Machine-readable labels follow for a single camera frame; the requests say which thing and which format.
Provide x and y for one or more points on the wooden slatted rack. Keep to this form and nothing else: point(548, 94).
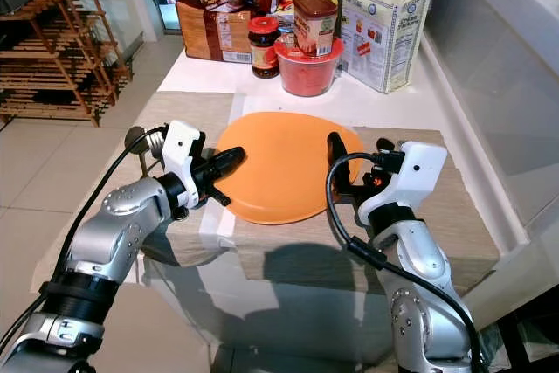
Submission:
point(52, 50)

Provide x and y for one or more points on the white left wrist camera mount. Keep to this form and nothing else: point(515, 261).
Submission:
point(183, 150)

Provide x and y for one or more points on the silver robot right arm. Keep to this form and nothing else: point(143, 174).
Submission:
point(419, 259)

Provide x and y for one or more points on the metal fork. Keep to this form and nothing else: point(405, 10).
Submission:
point(155, 146)

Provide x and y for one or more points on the brown-lid food cup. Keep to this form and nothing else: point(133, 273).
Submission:
point(315, 28)

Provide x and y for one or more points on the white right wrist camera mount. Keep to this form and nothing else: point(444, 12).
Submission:
point(415, 172)

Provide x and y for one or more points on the red instant noodle bowl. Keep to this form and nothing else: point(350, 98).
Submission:
point(307, 78)

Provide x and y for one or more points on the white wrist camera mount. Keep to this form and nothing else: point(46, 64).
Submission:
point(415, 172)
point(183, 150)

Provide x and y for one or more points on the white flour bag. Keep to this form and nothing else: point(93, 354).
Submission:
point(389, 32)

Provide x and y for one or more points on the metal spoon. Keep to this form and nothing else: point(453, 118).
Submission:
point(135, 137)

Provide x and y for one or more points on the beige woven placemat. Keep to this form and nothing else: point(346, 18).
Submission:
point(306, 251)
point(70, 242)

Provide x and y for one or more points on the red-lid chili sauce jar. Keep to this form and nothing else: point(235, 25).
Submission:
point(264, 51)

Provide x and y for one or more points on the orange plate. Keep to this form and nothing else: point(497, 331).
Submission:
point(284, 168)

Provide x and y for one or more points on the brown food package box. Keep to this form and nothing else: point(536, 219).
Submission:
point(210, 32)

